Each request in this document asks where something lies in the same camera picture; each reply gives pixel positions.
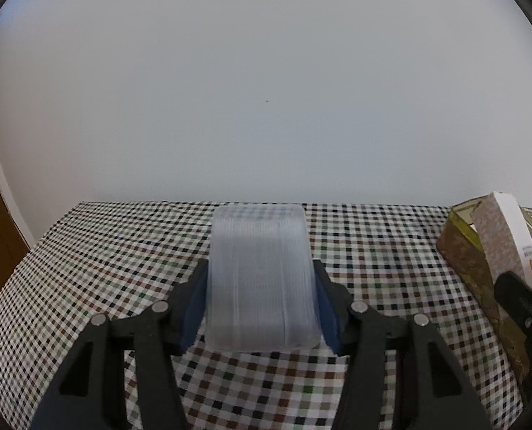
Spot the clear ribbed plastic box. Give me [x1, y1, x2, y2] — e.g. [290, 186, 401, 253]
[204, 204, 322, 353]

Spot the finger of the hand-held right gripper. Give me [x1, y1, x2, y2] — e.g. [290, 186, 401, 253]
[493, 271, 532, 366]

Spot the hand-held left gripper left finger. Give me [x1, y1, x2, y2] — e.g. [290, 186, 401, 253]
[30, 257, 211, 430]

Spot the gold metal tin box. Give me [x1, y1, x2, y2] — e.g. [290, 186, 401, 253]
[436, 195, 532, 407]

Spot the floral patterned box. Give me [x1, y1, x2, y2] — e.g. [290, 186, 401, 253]
[469, 192, 532, 295]

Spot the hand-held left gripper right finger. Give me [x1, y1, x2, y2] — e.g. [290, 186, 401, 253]
[311, 259, 494, 430]

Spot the checkered tablecloth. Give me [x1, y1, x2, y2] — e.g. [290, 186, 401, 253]
[0, 201, 530, 430]

